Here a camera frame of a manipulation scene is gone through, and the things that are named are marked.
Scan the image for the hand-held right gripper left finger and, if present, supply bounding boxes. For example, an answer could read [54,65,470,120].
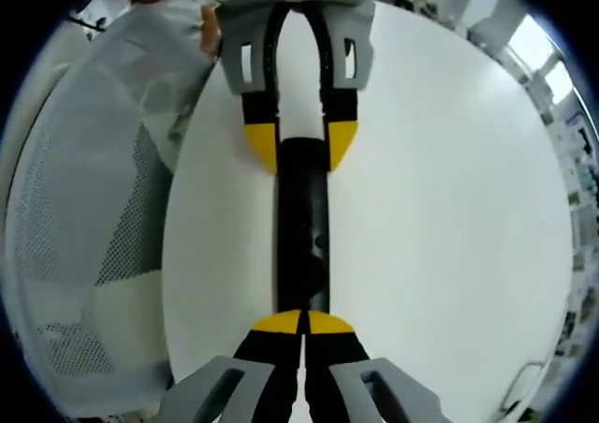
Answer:
[161,309,305,423]

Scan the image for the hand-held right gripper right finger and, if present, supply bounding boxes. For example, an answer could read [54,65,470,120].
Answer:
[306,310,446,423]

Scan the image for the black remote control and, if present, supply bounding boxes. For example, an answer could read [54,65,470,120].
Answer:
[275,136,331,314]

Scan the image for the bright window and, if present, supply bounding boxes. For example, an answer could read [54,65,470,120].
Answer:
[507,13,575,110]

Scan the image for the white mesh office chair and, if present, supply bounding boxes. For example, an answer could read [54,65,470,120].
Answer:
[3,0,221,417]

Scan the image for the white display cabinets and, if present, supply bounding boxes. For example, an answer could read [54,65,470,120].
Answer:
[537,90,599,349]

